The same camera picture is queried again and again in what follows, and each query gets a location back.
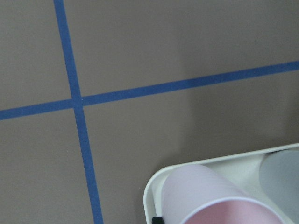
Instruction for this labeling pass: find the pink plastic cup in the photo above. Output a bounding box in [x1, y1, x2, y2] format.
[162, 165, 284, 224]

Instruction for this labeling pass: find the grey plastic cup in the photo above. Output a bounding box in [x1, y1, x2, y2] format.
[259, 150, 299, 223]

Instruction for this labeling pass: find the cream plastic tray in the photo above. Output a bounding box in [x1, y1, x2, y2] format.
[143, 143, 299, 224]

